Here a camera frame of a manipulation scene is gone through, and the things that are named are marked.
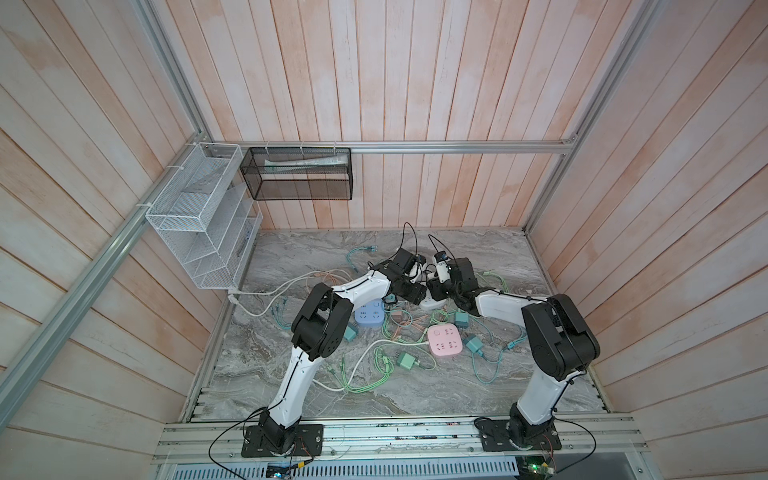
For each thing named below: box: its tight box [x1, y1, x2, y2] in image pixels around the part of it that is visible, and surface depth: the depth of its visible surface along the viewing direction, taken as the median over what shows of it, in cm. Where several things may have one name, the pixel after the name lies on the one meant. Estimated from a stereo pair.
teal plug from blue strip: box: [344, 324, 357, 342], surface depth 92 cm
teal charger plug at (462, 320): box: [455, 312, 469, 329], surface depth 94 cm
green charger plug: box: [398, 352, 420, 370], surface depth 87 cm
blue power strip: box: [354, 298, 385, 327], surface depth 95 cm
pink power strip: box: [428, 323, 463, 356], surface depth 90 cm
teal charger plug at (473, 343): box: [464, 335, 484, 353], surface depth 89 cm
